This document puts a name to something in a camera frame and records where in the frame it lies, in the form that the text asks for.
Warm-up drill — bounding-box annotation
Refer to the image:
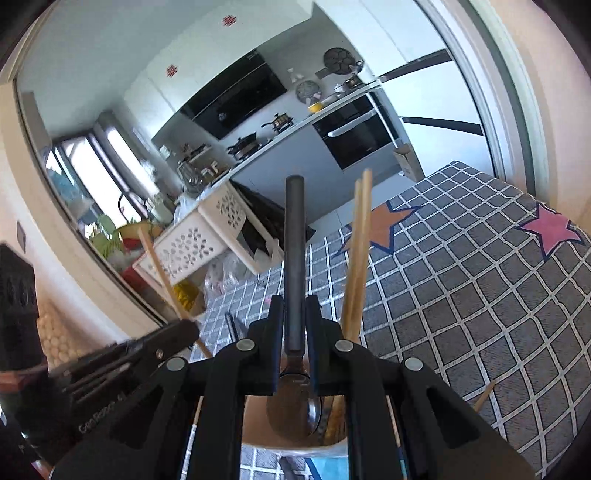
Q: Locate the beige plastic utensil holder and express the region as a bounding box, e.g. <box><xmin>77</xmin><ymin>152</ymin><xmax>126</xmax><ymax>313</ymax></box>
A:
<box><xmin>242</xmin><ymin>396</ymin><xmax>348</xmax><ymax>457</ymax></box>

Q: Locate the dark grey metal spoon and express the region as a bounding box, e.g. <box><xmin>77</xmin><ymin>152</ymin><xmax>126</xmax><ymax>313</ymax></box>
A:
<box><xmin>267</xmin><ymin>175</ymin><xmax>322</xmax><ymax>431</ymax></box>

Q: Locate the long wooden chopstick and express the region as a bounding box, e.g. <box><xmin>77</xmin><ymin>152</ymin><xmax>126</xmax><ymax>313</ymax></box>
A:
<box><xmin>137</xmin><ymin>226</ymin><xmax>213</xmax><ymax>360</ymax></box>

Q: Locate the grey checkered star tablecloth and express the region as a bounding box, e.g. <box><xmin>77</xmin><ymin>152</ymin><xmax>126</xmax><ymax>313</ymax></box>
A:
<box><xmin>181</xmin><ymin>160</ymin><xmax>590</xmax><ymax>480</ymax></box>

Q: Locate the beige plastic basket shelf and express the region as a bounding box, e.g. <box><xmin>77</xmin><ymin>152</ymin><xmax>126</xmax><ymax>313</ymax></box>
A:
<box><xmin>153</xmin><ymin>182</ymin><xmax>283</xmax><ymax>285</ymax></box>

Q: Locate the black wok on stove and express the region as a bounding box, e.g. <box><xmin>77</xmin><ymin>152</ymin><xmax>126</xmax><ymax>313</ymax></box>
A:
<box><xmin>226</xmin><ymin>133</ymin><xmax>260</xmax><ymax>161</ymax></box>

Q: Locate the black built-in oven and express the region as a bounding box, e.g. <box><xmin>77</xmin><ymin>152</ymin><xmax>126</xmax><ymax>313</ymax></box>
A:
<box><xmin>312</xmin><ymin>92</ymin><xmax>400</xmax><ymax>170</ymax></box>

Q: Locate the white refrigerator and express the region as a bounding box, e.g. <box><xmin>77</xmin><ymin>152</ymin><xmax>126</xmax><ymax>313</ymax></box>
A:
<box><xmin>318</xmin><ymin>1</ymin><xmax>494</xmax><ymax>175</ymax></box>

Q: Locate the black range hood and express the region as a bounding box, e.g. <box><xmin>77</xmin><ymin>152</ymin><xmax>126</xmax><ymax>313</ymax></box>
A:
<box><xmin>180</xmin><ymin>50</ymin><xmax>287</xmax><ymax>140</ymax></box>

